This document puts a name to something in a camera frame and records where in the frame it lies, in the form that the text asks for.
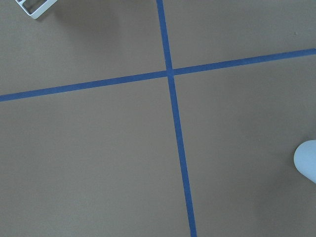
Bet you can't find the white wire rack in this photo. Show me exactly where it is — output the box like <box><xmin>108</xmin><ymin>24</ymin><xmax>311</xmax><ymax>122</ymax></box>
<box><xmin>16</xmin><ymin>0</ymin><xmax>57</xmax><ymax>20</ymax></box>

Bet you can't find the light blue plastic cup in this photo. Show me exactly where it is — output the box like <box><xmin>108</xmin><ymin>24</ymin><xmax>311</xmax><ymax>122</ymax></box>
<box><xmin>293</xmin><ymin>140</ymin><xmax>316</xmax><ymax>183</ymax></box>

